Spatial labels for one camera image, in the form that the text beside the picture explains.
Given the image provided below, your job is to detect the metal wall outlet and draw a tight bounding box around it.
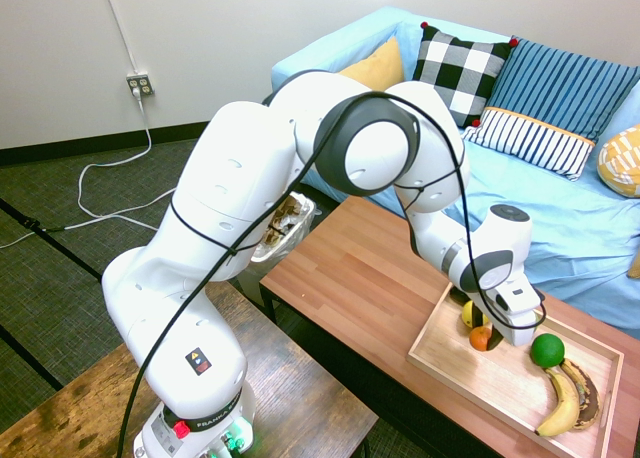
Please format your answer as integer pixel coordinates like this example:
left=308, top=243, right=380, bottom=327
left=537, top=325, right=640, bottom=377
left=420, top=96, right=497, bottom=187
left=125, top=71, right=156, bottom=100

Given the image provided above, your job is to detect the yellow banana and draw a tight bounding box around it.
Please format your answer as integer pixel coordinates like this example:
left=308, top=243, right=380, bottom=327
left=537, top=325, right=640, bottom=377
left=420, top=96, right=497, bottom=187
left=534, top=366, right=581, bottom=438

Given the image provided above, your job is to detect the dark rustic wooden table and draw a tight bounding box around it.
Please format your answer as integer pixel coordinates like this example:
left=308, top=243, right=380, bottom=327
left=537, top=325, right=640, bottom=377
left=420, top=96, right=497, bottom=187
left=0, top=277, right=380, bottom=458

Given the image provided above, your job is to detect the yellow lemon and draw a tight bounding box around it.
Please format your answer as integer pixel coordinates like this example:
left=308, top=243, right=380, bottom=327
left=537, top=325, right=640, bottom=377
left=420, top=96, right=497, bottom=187
left=460, top=300, right=490, bottom=329

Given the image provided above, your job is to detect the crumpled brown paper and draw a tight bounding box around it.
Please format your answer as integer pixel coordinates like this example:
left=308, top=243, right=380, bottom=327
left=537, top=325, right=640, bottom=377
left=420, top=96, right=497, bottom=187
left=263, top=197, right=302, bottom=247

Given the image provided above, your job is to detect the dark green lime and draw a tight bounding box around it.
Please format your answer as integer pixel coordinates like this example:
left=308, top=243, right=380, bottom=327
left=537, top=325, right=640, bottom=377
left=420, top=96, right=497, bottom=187
left=529, top=332, right=566, bottom=369

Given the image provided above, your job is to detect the navy white striped pillow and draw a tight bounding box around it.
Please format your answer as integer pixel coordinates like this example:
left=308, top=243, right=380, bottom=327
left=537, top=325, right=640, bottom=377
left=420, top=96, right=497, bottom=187
left=460, top=106, right=596, bottom=182

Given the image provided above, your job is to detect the reddish wooden coffee table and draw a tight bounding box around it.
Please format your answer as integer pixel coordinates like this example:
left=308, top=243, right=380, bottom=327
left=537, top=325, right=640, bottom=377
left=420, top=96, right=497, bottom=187
left=258, top=193, right=640, bottom=458

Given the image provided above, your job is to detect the light wooden tray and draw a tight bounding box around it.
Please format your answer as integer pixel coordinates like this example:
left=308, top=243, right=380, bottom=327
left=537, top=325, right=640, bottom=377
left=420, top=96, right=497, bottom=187
left=405, top=280, right=626, bottom=458

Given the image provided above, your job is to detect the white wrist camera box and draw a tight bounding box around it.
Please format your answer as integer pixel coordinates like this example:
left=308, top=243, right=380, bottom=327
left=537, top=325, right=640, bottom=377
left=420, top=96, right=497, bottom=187
left=487, top=281, right=545, bottom=316

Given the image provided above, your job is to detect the yellow white patterned pillow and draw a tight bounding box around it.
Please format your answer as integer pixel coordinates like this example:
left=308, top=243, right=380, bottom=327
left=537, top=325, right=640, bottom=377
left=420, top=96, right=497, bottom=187
left=597, top=124, right=640, bottom=199

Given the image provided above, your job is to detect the orange tangerine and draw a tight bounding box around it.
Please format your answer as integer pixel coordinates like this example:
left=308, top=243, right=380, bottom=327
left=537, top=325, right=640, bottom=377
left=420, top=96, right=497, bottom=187
left=468, top=325, right=494, bottom=353

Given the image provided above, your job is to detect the black floor strip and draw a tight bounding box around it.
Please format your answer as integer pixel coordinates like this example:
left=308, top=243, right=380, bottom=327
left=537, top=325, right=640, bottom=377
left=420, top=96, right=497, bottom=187
left=0, top=322, right=65, bottom=390
left=0, top=197, right=104, bottom=281

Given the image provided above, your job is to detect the mustard yellow pillow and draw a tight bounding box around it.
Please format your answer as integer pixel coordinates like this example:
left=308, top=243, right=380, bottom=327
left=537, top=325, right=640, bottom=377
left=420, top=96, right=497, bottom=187
left=337, top=36, right=405, bottom=92

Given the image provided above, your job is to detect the white power cable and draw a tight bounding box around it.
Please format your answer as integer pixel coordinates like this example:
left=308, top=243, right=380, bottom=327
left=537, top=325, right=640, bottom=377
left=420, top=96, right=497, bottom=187
left=0, top=88, right=177, bottom=250

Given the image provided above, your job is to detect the brown overripe banana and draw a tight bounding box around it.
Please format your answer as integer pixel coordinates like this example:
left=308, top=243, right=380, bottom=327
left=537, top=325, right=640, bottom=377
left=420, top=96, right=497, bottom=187
left=559, top=357, right=602, bottom=432

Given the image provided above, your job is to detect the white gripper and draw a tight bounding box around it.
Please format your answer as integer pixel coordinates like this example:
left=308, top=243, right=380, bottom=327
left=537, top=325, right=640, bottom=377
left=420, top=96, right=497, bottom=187
left=471, top=301, right=547, bottom=352

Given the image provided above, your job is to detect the black white checkered pillow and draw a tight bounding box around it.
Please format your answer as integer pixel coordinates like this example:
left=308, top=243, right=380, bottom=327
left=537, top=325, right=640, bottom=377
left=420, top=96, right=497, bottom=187
left=409, top=21, right=519, bottom=129

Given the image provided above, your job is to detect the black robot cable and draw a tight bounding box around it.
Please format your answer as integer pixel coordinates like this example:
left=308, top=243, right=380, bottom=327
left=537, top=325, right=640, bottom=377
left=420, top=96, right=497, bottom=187
left=115, top=91, right=548, bottom=458

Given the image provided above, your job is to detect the beige trash bin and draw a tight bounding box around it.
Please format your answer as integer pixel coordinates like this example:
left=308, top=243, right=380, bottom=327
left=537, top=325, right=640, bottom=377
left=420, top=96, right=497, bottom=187
left=233, top=191, right=318, bottom=307

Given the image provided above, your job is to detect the blue striped pillow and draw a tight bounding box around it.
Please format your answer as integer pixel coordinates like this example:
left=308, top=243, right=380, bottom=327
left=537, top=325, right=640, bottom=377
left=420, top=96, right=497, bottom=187
left=487, top=37, right=640, bottom=142

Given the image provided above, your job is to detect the light blue covered sofa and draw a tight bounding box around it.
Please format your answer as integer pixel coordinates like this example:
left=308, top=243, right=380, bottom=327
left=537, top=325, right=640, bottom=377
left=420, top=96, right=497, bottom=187
left=270, top=5, right=640, bottom=339

